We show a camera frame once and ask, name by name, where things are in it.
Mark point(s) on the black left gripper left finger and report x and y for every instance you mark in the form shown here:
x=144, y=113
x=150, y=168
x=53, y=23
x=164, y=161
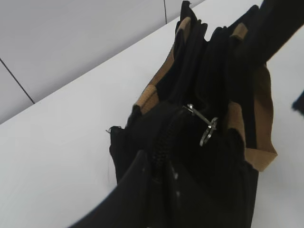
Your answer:
x=134, y=203

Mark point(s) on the silver zipper pull with ring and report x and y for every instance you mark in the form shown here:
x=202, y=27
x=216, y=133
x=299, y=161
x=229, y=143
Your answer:
x=210, y=125

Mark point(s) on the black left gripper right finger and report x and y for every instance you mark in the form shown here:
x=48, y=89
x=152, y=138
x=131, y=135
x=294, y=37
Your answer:
x=279, y=20

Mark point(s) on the black tote bag brown handles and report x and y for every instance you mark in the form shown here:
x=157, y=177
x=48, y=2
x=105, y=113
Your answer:
x=213, y=186

